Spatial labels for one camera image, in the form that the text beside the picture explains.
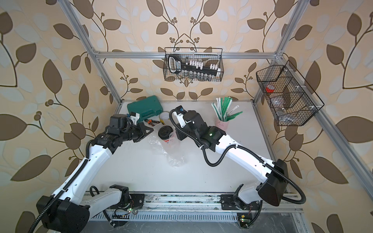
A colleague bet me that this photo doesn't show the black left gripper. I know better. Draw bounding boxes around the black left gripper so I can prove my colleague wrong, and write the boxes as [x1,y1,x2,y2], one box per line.
[119,122,153,143]

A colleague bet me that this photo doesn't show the red cup black lid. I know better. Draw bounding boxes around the red cup black lid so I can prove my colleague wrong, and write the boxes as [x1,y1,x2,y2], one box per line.
[158,125,174,143]

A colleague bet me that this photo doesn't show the clear plastic carrier bag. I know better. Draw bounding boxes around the clear plastic carrier bag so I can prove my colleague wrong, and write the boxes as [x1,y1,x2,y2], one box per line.
[147,125,186,168]

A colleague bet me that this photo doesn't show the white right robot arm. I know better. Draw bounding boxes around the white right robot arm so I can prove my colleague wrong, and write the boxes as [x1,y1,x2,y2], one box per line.
[169,106,307,210]

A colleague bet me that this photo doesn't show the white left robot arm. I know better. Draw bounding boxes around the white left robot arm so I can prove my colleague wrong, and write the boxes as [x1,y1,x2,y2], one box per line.
[29,114,153,233]

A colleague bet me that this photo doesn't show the orange black pliers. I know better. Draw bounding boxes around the orange black pliers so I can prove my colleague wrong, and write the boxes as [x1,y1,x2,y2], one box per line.
[144,119,161,127]

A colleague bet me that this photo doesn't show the green plastic tool case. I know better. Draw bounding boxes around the green plastic tool case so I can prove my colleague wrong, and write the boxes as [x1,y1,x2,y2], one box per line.
[127,96,163,121]

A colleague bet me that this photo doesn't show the yellow tape roll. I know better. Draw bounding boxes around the yellow tape roll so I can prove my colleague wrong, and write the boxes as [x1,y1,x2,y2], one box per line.
[159,111,171,126]

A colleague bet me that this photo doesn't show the pink straw holder cup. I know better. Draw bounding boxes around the pink straw holder cup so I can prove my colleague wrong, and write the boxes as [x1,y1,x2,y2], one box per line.
[215,119,229,131]

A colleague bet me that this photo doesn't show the green white wrapped straws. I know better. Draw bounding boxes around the green white wrapped straws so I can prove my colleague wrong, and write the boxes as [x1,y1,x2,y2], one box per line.
[211,97,243,122]

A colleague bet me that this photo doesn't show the black socket set holder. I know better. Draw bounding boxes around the black socket set holder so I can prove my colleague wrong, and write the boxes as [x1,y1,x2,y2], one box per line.
[166,54,223,76]

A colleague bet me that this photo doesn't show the red item in basket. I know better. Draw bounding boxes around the red item in basket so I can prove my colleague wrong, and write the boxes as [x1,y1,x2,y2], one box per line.
[265,84,275,94]

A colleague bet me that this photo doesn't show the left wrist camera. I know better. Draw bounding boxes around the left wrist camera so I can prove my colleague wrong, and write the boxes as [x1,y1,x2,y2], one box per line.
[129,112,140,125]

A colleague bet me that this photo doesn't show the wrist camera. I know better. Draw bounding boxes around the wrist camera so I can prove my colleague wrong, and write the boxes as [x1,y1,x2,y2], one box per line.
[174,105,187,128]
[129,112,140,125]

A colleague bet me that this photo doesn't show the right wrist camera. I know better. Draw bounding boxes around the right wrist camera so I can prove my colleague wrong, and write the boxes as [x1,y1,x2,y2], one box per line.
[174,105,187,128]

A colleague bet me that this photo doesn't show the black wire basket back wall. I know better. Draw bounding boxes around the black wire basket back wall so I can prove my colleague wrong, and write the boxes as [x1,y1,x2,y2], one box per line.
[161,47,224,82]

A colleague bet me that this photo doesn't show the black wire basket wall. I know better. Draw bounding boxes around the black wire basket wall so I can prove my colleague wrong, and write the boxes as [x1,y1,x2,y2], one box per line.
[161,47,224,82]
[256,61,324,126]

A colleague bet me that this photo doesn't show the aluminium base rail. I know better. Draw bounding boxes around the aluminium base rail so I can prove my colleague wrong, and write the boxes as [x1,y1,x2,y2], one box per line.
[106,192,303,223]

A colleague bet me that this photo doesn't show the black wire basket right wall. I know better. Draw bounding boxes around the black wire basket right wall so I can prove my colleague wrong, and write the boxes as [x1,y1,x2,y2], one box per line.
[256,61,324,126]

